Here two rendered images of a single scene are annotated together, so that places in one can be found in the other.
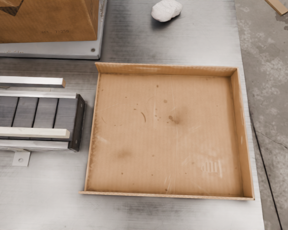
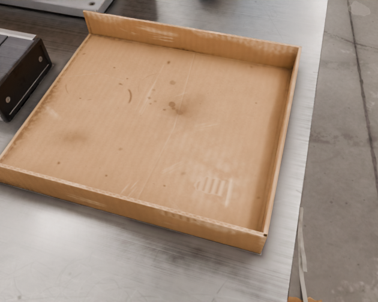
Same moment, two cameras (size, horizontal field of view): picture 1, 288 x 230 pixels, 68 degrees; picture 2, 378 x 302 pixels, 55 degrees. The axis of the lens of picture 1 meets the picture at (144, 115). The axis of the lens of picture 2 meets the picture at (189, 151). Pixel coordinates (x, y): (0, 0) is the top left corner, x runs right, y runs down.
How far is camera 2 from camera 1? 0.24 m
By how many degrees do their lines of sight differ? 18
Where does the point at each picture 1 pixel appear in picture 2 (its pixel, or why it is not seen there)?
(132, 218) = (42, 233)
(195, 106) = (219, 97)
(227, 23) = (311, 7)
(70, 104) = (20, 45)
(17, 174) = not seen: outside the picture
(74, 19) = not seen: outside the picture
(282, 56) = not seen: outside the picture
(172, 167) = (144, 171)
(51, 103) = not seen: outside the picture
